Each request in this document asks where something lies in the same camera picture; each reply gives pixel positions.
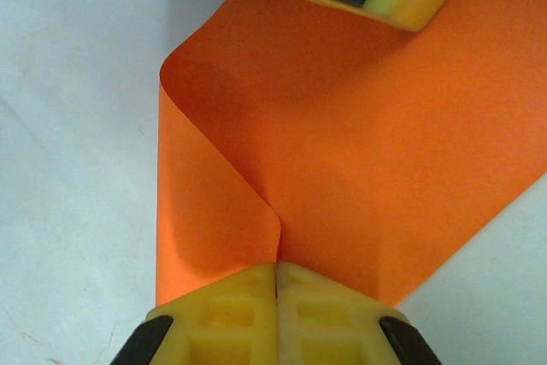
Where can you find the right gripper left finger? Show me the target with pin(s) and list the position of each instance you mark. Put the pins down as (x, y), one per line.
(231, 322)

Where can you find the orange cloth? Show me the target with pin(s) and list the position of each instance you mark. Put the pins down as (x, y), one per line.
(342, 147)

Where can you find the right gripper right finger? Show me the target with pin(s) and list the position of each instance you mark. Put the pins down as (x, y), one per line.
(325, 322)

